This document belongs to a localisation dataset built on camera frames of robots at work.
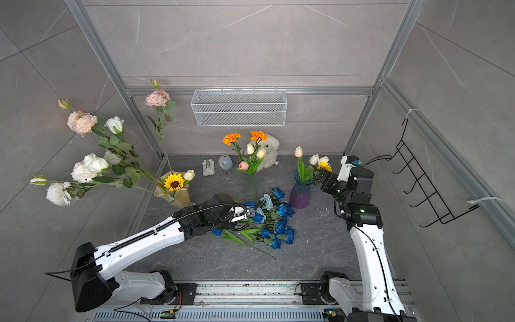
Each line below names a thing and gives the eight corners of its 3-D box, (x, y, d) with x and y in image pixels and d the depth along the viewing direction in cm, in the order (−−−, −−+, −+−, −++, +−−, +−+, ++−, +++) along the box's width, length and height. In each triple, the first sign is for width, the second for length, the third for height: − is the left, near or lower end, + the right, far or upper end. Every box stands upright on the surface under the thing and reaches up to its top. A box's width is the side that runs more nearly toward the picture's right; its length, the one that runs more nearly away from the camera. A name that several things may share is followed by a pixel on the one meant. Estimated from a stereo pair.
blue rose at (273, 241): (250, 237, 89) (250, 233, 86) (254, 229, 91) (254, 226, 88) (278, 250, 85) (279, 248, 82) (282, 242, 87) (282, 239, 84)
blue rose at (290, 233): (284, 244, 87) (285, 240, 83) (283, 230, 91) (284, 225, 87) (294, 244, 87) (295, 240, 83) (292, 230, 91) (293, 225, 87)
